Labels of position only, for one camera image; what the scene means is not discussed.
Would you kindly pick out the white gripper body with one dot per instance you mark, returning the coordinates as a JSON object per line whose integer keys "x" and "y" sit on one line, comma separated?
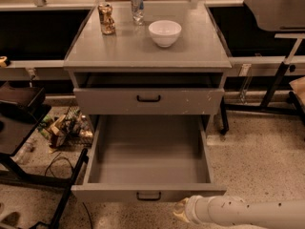
{"x": 193, "y": 210}

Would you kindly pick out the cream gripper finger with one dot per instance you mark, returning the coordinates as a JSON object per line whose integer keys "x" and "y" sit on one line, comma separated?
{"x": 179, "y": 210}

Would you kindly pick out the grey drawer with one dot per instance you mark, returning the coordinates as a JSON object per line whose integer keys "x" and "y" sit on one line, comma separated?
{"x": 136, "y": 158}
{"x": 150, "y": 93}

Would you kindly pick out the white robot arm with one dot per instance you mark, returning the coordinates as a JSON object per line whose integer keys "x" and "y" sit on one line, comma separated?
{"x": 233, "y": 211}

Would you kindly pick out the grey top drawer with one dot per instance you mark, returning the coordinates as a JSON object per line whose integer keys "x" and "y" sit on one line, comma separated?
{"x": 150, "y": 93}

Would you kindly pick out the grey drawer cabinet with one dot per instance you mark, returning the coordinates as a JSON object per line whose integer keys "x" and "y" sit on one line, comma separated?
{"x": 132, "y": 50}

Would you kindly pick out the plastic bottle on floor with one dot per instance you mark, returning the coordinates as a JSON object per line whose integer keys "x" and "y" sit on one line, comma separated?
{"x": 24, "y": 154}

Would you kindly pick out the white bowl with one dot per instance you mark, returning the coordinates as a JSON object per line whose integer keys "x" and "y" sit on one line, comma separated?
{"x": 164, "y": 33}

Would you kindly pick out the silver soda can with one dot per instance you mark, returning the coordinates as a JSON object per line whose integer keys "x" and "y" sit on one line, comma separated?
{"x": 138, "y": 11}

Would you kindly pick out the black chair right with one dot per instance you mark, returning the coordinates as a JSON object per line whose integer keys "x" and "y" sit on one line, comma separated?
{"x": 265, "y": 39}

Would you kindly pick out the yellow tape roll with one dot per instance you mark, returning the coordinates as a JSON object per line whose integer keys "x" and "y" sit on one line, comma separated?
{"x": 4, "y": 62}

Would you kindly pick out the wire basket with trash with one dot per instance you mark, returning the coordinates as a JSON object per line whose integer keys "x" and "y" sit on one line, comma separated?
{"x": 68, "y": 129}

